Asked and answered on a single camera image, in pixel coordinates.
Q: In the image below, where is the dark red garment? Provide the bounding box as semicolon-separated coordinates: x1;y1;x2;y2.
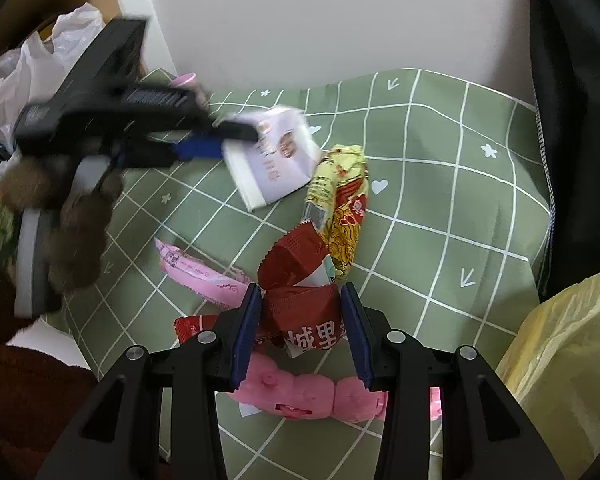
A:
0;332;106;480

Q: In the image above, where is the person's left hand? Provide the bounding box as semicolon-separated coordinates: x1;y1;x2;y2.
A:
0;152;123;293

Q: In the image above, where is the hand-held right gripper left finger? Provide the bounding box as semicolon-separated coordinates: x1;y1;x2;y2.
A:
35;282;263;480

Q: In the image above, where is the pink flat packet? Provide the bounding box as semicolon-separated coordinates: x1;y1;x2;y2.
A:
154;238;253;311

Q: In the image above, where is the black jacket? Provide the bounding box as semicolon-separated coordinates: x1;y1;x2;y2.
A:
527;0;600;303

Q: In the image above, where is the pink plastic bottle pack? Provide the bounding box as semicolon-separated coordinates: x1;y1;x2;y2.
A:
230;350;443;423

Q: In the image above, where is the yellow plastic bag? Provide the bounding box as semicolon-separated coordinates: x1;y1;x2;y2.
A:
495;269;600;480

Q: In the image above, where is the dark red snack packet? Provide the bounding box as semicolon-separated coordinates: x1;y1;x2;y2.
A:
256;224;348;361

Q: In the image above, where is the small red packet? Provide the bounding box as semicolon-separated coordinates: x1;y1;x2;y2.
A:
174;314;281;347

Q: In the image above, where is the green checked cloth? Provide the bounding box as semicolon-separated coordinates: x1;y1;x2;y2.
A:
60;67;553;480

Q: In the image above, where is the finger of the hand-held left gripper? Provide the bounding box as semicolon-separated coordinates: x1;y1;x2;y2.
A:
195;112;262;143
112;137;227;170

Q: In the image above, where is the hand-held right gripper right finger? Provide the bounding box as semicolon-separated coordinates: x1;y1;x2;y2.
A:
340;282;566;480

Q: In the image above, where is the yellow red patterned packet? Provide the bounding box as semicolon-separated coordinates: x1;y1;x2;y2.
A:
302;145;370;281

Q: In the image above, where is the white purple snack packet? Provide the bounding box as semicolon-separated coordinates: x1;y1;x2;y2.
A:
223;106;322;212

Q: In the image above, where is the white plastic bag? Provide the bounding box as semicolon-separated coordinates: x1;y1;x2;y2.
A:
0;2;106;151

